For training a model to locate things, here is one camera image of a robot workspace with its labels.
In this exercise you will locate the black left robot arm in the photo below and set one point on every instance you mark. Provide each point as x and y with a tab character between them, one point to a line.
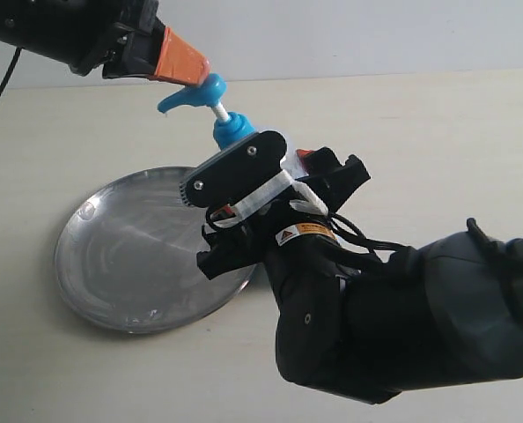
45	27

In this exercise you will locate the clear blue pump soap bottle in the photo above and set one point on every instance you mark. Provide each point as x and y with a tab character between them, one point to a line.
229	127

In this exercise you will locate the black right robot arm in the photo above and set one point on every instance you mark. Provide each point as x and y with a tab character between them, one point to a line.
361	318

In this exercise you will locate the round stainless steel plate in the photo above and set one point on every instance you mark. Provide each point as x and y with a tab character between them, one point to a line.
126	258

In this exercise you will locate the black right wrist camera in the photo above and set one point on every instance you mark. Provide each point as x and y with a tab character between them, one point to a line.
235	172

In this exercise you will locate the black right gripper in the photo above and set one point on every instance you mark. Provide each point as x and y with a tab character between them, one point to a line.
295	226

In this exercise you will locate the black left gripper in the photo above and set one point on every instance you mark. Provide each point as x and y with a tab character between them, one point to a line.
128	40

